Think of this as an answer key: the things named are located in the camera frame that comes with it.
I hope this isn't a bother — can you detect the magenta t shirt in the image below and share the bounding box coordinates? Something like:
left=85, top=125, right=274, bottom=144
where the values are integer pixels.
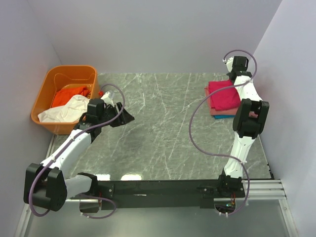
left=208, top=80, right=240, bottom=111

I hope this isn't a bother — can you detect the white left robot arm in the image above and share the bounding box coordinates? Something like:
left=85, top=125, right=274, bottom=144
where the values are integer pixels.
left=23, top=99, right=135, bottom=216

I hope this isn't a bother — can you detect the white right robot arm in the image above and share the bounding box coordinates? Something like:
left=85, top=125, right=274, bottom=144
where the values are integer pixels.
left=218, top=56, right=270, bottom=198

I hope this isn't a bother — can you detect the white t shirt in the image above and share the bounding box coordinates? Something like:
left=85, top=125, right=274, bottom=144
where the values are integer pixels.
left=38, top=95, right=89, bottom=123

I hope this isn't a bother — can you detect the folded salmon pink t shirt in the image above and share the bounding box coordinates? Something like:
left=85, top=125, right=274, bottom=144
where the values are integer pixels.
left=204, top=86, right=238, bottom=116

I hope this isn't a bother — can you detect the orange t shirt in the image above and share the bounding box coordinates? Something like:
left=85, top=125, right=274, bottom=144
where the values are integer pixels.
left=51, top=86, right=90, bottom=108

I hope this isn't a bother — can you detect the folded blue t shirt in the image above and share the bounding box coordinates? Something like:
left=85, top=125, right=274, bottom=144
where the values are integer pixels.
left=213, top=115, right=235, bottom=119

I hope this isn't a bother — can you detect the orange plastic laundry basket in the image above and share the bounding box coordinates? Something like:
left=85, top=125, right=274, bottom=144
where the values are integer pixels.
left=31, top=65, right=100, bottom=135

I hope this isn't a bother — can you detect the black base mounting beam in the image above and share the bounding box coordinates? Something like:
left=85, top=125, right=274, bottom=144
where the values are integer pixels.
left=71, top=179, right=245, bottom=211

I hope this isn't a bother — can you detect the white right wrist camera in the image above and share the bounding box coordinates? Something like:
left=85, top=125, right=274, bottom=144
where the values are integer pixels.
left=223, top=56, right=234, bottom=73

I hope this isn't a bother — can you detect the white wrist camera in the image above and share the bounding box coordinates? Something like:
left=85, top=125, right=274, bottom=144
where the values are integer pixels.
left=100, top=91, right=115, bottom=104
left=223, top=56, right=234, bottom=73

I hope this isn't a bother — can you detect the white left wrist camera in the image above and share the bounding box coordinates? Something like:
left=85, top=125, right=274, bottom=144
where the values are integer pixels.
left=100, top=91, right=115, bottom=104

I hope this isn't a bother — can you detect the aluminium frame rail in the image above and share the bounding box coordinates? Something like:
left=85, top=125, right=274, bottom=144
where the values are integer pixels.
left=15, top=136, right=298, bottom=237

